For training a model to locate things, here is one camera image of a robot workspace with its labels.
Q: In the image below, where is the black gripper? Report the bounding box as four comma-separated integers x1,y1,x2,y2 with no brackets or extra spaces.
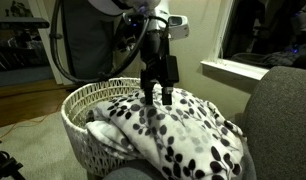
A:
140,31,179,105

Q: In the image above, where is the white black spotted blanket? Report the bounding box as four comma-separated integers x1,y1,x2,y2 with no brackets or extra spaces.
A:
86,85,244,180

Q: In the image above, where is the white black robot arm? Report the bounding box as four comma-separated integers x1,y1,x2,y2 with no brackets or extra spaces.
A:
87,0,190,105

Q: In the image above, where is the white woven laundry basket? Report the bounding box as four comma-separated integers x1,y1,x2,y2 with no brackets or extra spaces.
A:
60,77,140,177

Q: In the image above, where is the grey fabric sofa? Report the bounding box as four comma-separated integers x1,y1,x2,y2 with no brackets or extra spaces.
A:
102,65,306,180

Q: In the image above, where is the white window sill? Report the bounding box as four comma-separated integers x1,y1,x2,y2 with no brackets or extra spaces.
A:
201,59,268,80

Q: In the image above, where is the dark hanging bag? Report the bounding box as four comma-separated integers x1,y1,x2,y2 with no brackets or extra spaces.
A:
61,0,114,79

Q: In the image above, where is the black tripod leg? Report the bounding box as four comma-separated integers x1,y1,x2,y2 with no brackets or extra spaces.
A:
0,141,26,180

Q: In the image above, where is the orange cable on floor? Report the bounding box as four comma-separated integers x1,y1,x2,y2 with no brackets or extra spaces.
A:
0,99,66,141

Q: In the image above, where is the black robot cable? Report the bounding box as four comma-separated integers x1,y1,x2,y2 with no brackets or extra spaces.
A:
48,0,151,84

